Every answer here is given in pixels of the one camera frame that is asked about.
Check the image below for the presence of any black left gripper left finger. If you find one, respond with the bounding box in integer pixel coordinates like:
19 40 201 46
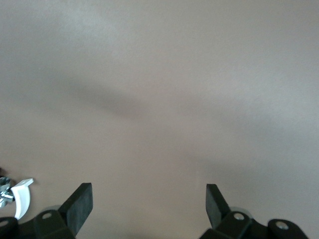
19 182 94 239

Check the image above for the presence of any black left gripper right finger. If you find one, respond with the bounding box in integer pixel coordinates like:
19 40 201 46
198 184 269 239

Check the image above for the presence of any white curved plastic part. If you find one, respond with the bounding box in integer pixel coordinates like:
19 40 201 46
9 177 34 221

